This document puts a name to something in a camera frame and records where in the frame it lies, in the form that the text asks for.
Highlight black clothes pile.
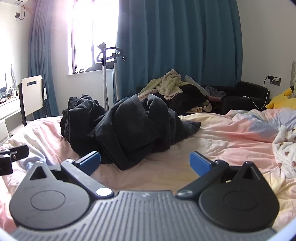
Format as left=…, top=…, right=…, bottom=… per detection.
left=154, top=84, right=209, bottom=114

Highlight white fleece patterned blanket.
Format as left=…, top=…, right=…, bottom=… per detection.
left=272, top=126, right=296, bottom=179

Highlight teal curtain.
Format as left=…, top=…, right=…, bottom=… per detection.
left=117, top=1, right=242, bottom=97
left=28, top=1, right=59, bottom=118

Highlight pastel pink bed sheet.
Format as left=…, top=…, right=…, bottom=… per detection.
left=1, top=108, right=295, bottom=232

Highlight teal curtain right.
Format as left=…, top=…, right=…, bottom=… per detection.
left=117, top=1, right=242, bottom=97

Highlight yellow plush toy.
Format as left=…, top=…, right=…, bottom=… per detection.
left=265, top=85, right=296, bottom=109

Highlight white desk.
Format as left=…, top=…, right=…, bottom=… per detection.
left=0, top=96, right=23, bottom=145

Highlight teal curtain left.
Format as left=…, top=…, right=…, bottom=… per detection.
left=28, top=1, right=59, bottom=118

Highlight window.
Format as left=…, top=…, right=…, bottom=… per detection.
left=69, top=0, right=119, bottom=74

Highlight air conditioner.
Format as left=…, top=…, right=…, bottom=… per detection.
left=0, top=0, right=29, bottom=6

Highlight garment steamer stand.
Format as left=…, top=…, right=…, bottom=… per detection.
left=96, top=42, right=127, bottom=112

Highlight wall power socket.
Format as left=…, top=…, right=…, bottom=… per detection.
left=268, top=75, right=281, bottom=86

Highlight black trousers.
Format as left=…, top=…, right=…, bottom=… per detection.
left=60, top=94, right=201, bottom=170

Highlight black armchair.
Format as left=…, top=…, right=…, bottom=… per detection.
left=209, top=81, right=271, bottom=115

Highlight white charger cable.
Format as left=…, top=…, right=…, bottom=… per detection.
left=242, top=76, right=276, bottom=110

